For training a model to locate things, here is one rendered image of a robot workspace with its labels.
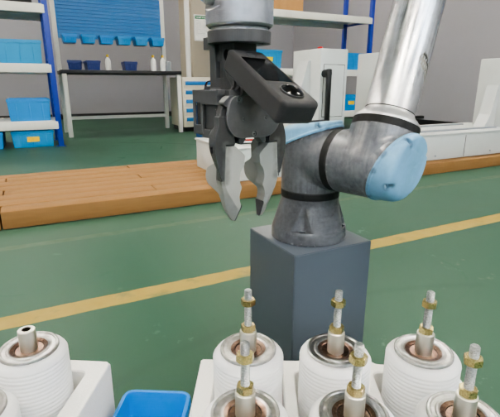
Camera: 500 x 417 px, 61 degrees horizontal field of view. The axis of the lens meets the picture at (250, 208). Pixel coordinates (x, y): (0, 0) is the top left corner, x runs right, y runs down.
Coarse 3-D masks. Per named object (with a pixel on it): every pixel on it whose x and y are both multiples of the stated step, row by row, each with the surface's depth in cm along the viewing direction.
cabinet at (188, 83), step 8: (184, 80) 542; (192, 80) 546; (200, 80) 551; (208, 80) 556; (184, 88) 544; (192, 88) 549; (200, 88) 554; (176, 96) 570; (184, 96) 547; (192, 96) 551; (176, 104) 574; (184, 104) 551; (192, 104) 554; (176, 112) 579; (184, 112) 553; (192, 112) 556; (176, 120) 583; (184, 120) 556; (192, 120) 558; (176, 128) 595; (184, 128) 565; (192, 128) 567
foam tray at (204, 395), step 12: (204, 360) 67; (204, 372) 64; (288, 372) 64; (372, 372) 64; (204, 384) 62; (288, 384) 62; (372, 384) 62; (204, 396) 59; (288, 396) 59; (192, 408) 57; (204, 408) 57; (288, 408) 57
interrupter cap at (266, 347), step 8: (232, 336) 60; (264, 336) 60; (224, 344) 58; (232, 344) 58; (264, 344) 58; (272, 344) 58; (224, 352) 56; (232, 352) 57; (256, 352) 57; (264, 352) 57; (272, 352) 56; (232, 360) 55; (256, 360) 55; (264, 360) 55
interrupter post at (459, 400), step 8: (456, 392) 45; (456, 400) 45; (464, 400) 44; (472, 400) 44; (456, 408) 45; (464, 408) 45; (472, 408) 44; (456, 416) 45; (464, 416) 45; (472, 416) 45
